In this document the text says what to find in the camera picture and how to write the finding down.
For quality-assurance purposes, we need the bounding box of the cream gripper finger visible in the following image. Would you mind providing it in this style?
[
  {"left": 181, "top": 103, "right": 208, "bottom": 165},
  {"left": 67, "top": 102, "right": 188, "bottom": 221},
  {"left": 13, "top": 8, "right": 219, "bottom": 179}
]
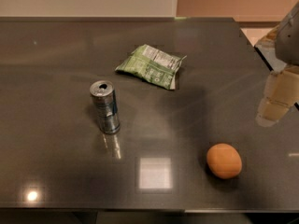
[{"left": 256, "top": 64, "right": 299, "bottom": 127}]

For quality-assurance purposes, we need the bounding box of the green jalapeno chip bag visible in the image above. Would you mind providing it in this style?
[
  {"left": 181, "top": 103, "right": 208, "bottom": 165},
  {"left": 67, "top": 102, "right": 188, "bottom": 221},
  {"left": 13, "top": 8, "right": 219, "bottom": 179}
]
[{"left": 115, "top": 44, "right": 184, "bottom": 90}]

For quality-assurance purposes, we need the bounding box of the orange round fruit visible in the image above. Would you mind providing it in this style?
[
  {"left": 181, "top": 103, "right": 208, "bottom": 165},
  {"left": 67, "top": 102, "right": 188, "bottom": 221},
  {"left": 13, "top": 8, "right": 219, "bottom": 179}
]
[{"left": 206, "top": 143, "right": 242, "bottom": 179}]

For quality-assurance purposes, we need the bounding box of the silver open soda can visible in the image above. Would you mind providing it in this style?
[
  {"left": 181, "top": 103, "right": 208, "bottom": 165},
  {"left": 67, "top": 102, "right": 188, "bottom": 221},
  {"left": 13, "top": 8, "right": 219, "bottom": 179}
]
[{"left": 90, "top": 80, "right": 120, "bottom": 134}]

